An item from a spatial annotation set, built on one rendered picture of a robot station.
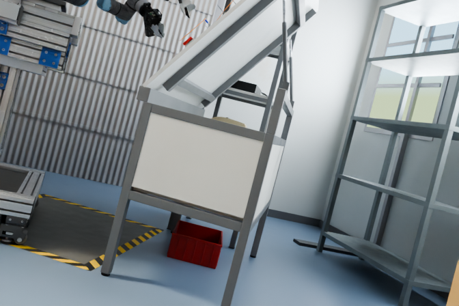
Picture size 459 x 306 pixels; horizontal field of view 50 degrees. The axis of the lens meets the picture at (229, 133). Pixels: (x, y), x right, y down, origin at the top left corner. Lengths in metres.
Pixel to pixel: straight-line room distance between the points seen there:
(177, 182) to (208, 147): 0.21
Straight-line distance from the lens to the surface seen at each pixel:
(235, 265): 2.19
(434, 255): 4.13
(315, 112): 5.32
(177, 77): 2.35
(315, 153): 5.36
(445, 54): 3.47
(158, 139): 2.21
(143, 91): 2.24
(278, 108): 2.12
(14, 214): 2.50
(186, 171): 2.18
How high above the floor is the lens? 0.77
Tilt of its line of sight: level
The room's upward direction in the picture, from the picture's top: 15 degrees clockwise
